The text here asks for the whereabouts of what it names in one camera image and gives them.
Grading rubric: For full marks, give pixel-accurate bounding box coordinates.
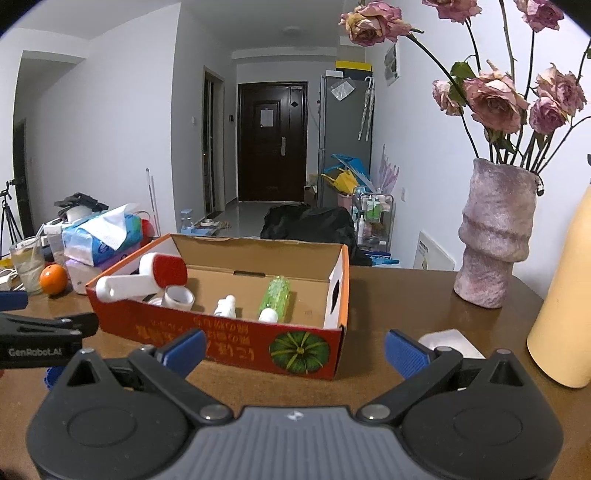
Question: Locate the black tripod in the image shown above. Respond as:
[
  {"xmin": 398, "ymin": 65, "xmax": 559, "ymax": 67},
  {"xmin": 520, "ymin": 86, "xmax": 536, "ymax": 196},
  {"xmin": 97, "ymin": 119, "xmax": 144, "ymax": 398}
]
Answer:
[{"xmin": 0, "ymin": 180, "xmax": 25, "ymax": 254}]

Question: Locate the small white bottle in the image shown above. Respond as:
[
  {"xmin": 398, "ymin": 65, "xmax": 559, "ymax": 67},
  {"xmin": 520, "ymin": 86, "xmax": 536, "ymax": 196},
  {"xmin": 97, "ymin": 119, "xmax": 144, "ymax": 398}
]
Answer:
[{"xmin": 213, "ymin": 295, "xmax": 238, "ymax": 318}]

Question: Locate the glass side door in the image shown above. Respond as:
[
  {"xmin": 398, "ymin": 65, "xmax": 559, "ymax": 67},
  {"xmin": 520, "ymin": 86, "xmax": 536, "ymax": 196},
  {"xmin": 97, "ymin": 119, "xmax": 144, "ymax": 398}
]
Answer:
[{"xmin": 203, "ymin": 66, "xmax": 226, "ymax": 217}]

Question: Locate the orange cardboard box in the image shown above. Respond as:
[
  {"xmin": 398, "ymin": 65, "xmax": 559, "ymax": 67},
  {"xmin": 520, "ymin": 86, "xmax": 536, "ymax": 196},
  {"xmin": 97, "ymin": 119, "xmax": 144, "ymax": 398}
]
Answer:
[{"xmin": 85, "ymin": 233, "xmax": 350, "ymax": 381}]

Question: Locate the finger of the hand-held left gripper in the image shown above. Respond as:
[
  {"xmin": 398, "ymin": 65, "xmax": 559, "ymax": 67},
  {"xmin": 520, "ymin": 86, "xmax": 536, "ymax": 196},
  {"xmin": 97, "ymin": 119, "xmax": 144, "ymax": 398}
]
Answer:
[
  {"xmin": 0, "ymin": 291, "xmax": 29, "ymax": 312},
  {"xmin": 0, "ymin": 312, "xmax": 100, "ymax": 370}
]

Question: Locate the yellow and black box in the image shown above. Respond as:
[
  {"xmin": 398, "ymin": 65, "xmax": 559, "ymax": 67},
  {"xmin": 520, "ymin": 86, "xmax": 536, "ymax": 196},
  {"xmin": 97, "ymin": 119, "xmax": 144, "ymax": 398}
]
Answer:
[{"xmin": 336, "ymin": 60, "xmax": 373, "ymax": 77}]

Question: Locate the metal trolley rack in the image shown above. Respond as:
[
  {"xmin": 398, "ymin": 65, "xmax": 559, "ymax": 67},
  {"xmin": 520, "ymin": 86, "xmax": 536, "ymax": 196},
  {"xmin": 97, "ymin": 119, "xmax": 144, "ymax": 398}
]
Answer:
[{"xmin": 352, "ymin": 187, "xmax": 395, "ymax": 253}]

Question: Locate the black device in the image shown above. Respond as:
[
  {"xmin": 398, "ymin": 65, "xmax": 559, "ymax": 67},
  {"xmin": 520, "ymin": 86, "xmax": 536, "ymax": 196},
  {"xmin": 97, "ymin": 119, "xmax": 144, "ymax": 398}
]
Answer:
[{"xmin": 54, "ymin": 193, "xmax": 110, "ymax": 213}]

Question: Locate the white board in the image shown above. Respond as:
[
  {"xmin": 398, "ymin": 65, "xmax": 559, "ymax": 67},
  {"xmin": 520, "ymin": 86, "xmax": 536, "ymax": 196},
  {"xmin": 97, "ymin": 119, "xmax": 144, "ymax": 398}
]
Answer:
[{"xmin": 413, "ymin": 230, "xmax": 457, "ymax": 271}]

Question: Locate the pale yellow bottle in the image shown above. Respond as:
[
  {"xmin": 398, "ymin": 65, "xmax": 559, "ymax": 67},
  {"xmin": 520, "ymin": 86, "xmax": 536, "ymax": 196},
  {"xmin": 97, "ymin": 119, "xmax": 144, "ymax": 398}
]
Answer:
[{"xmin": 527, "ymin": 185, "xmax": 591, "ymax": 388}]

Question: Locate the white and red lint roller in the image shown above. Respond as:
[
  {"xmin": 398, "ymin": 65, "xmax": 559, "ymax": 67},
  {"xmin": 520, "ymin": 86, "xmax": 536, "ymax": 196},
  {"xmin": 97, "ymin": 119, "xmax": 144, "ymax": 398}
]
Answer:
[{"xmin": 95, "ymin": 253, "xmax": 188, "ymax": 304}]

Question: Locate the grey refrigerator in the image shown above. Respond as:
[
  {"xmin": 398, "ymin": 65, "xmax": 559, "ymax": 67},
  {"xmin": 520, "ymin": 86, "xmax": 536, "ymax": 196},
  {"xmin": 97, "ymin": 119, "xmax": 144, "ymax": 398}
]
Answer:
[{"xmin": 318, "ymin": 75, "xmax": 374, "ymax": 208}]

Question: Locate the orange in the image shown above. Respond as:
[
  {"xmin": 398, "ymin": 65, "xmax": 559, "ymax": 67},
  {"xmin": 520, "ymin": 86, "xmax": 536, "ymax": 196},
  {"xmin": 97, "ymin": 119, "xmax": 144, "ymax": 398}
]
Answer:
[{"xmin": 40, "ymin": 264, "xmax": 69, "ymax": 296}]

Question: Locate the white tape roll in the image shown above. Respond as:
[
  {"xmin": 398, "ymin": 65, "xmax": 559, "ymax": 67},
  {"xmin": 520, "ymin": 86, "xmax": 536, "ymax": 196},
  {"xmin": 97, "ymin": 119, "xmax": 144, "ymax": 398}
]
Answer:
[{"xmin": 161, "ymin": 286, "xmax": 195, "ymax": 311}]

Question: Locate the dark brown door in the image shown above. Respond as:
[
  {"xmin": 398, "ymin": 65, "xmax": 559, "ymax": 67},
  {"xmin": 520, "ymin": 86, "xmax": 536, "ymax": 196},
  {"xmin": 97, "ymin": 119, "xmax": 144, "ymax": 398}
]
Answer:
[{"xmin": 238, "ymin": 82, "xmax": 308, "ymax": 203}]

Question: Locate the wall poster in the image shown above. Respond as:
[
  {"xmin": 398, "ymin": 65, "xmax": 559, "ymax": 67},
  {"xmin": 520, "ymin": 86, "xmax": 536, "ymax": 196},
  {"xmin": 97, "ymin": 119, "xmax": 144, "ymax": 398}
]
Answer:
[{"xmin": 384, "ymin": 44, "xmax": 399, "ymax": 88}]

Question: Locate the purple feather wall decoration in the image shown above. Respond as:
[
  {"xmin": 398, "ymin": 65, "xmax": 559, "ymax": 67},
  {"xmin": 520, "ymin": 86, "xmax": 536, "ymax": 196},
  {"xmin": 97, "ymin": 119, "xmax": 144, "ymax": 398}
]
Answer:
[{"xmin": 378, "ymin": 144, "xmax": 400, "ymax": 195}]

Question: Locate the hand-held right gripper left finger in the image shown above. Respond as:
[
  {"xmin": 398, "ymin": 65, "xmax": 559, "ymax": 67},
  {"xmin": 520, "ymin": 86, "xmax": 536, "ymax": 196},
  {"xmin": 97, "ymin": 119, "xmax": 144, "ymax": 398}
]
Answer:
[{"xmin": 67, "ymin": 329, "xmax": 234, "ymax": 424}]

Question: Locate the glass cup with straw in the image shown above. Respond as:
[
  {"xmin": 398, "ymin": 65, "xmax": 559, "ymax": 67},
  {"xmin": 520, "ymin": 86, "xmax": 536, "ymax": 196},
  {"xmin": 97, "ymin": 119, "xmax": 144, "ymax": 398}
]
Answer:
[{"xmin": 9, "ymin": 224, "xmax": 46, "ymax": 296}]

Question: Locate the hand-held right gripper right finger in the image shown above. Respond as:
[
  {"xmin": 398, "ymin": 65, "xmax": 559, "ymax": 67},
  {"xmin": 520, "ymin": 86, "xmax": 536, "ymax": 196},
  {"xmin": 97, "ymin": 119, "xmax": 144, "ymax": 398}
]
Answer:
[{"xmin": 358, "ymin": 329, "xmax": 525, "ymax": 424}]

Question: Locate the black bag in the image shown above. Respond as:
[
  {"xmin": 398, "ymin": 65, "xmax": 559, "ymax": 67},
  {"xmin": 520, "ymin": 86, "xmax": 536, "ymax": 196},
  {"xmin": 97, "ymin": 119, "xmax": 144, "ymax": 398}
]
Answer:
[{"xmin": 261, "ymin": 204, "xmax": 366, "ymax": 267}]

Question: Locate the clear folded umbrella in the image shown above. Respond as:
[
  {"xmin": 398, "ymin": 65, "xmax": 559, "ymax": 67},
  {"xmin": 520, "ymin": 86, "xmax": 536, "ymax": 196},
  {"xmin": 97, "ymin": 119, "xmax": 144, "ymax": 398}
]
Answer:
[
  {"xmin": 366, "ymin": 78, "xmax": 376, "ymax": 142},
  {"xmin": 358, "ymin": 78, "xmax": 369, "ymax": 140}
]

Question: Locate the pink textured vase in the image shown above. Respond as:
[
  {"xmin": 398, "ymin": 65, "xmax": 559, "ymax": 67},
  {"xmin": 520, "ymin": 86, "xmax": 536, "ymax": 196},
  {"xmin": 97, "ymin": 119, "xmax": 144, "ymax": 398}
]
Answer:
[{"xmin": 453, "ymin": 158, "xmax": 542, "ymax": 309}]

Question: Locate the bouquet of dried pink roses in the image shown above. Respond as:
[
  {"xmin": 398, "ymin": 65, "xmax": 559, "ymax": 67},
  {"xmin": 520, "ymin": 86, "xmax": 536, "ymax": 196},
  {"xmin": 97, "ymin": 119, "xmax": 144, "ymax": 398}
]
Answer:
[{"xmin": 339, "ymin": 0, "xmax": 591, "ymax": 175}]

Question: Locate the green bottle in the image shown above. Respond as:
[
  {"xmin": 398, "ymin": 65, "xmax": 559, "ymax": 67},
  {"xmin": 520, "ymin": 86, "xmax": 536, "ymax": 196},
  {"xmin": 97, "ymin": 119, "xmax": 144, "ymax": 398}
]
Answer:
[{"xmin": 257, "ymin": 275, "xmax": 291, "ymax": 323}]

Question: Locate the yellow bag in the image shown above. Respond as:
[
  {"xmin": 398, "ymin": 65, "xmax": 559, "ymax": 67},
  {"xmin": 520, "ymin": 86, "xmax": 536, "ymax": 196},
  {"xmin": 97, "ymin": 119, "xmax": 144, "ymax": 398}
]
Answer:
[{"xmin": 322, "ymin": 170, "xmax": 359, "ymax": 193}]

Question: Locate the blue tissue pack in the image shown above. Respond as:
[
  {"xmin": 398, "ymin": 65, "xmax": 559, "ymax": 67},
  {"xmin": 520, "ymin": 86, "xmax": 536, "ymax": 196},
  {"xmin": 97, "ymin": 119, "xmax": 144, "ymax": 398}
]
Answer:
[{"xmin": 61, "ymin": 203, "xmax": 143, "ymax": 267}]

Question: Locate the blue pet water feeder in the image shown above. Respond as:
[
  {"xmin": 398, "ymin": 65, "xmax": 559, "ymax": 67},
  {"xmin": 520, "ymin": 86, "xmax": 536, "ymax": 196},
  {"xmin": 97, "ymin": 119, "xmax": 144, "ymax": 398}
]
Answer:
[{"xmin": 180, "ymin": 210, "xmax": 221, "ymax": 236}]

